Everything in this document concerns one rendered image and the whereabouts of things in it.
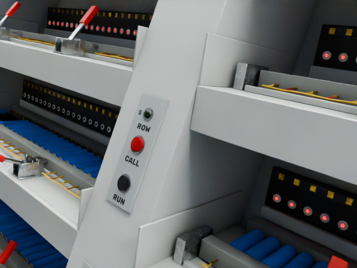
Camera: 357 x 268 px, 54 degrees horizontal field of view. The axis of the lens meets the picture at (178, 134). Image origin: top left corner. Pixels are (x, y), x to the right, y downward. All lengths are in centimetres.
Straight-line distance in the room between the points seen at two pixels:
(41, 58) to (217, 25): 31
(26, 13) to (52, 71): 47
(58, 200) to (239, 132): 28
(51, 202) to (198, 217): 20
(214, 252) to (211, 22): 24
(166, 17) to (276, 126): 18
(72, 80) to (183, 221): 25
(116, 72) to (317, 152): 25
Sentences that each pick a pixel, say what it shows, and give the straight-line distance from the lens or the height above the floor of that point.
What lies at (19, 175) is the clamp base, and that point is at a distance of 56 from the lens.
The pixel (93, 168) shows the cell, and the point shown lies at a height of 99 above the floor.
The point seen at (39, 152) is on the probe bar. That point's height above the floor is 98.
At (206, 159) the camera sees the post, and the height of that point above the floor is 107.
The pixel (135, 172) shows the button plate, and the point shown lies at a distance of 36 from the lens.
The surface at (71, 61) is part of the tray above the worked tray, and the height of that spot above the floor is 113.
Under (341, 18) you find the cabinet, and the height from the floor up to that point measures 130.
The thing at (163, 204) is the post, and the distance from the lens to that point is 36.
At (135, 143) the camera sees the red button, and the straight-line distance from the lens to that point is 37.
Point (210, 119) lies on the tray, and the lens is 33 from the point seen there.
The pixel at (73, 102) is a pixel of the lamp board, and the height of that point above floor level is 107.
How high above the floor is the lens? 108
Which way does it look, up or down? level
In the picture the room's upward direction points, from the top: 19 degrees clockwise
